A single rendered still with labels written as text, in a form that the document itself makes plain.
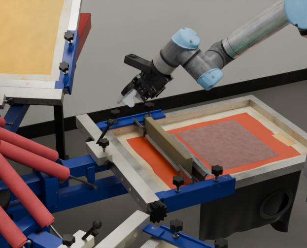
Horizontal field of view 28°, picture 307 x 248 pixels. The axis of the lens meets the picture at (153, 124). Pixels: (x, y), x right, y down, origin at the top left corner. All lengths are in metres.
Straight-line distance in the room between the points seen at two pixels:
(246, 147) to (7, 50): 1.13
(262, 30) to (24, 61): 1.25
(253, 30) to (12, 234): 0.94
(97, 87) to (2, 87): 2.03
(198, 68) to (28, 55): 1.13
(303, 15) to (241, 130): 1.15
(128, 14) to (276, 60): 1.50
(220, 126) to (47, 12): 0.95
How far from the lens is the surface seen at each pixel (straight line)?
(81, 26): 3.44
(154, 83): 1.94
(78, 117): 2.61
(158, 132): 2.47
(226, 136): 2.67
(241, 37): 1.90
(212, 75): 1.85
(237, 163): 2.49
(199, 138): 2.64
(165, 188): 2.31
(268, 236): 3.68
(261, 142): 2.65
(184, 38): 1.83
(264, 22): 1.87
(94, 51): 4.46
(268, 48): 5.26
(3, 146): 2.08
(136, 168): 2.36
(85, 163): 2.30
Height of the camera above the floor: 2.27
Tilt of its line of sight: 29 degrees down
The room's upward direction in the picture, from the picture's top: 1 degrees clockwise
